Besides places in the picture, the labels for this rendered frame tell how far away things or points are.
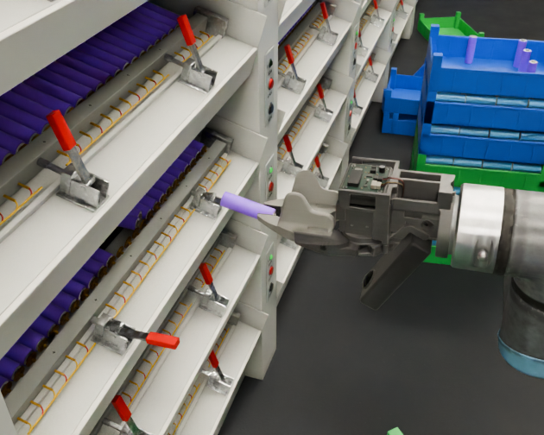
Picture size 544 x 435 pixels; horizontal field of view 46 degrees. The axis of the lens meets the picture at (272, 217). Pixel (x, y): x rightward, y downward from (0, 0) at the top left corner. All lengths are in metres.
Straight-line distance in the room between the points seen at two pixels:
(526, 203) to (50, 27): 0.46
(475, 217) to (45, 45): 0.42
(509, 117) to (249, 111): 0.69
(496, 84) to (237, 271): 0.71
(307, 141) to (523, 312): 0.87
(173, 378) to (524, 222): 0.54
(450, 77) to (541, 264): 0.84
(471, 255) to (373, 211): 0.11
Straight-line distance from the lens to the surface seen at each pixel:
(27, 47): 0.51
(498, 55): 1.66
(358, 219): 0.68
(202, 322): 1.03
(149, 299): 0.80
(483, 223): 0.66
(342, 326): 1.52
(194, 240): 0.88
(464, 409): 1.41
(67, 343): 0.72
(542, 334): 0.74
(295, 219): 0.70
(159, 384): 0.95
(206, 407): 1.16
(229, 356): 1.23
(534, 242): 0.66
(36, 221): 0.60
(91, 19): 0.58
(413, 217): 0.69
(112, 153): 0.69
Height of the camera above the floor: 1.08
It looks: 36 degrees down
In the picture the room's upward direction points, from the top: straight up
